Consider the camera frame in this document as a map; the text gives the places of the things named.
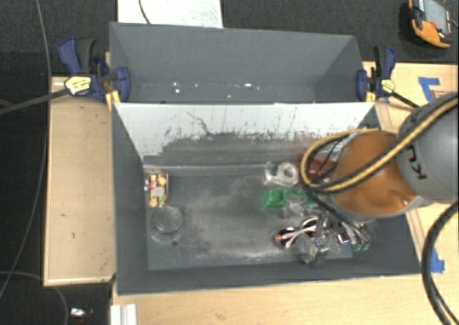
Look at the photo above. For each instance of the dark grey crumpled object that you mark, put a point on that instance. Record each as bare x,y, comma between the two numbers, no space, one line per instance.
305,250

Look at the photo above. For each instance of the white and pink sunglasses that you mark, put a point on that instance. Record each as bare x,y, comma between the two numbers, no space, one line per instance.
291,235

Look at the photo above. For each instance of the green packet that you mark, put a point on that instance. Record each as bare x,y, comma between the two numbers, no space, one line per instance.
274,198

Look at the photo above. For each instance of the grey metal bin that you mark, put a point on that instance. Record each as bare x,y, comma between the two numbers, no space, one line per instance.
222,230

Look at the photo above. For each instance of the clear glass jar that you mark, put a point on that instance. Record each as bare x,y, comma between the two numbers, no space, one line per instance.
166,224

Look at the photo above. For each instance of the clear box of colourful sweets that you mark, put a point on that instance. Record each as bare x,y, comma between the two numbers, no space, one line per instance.
156,190

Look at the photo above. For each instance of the pale wood board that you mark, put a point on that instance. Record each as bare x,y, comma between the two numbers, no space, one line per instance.
80,191

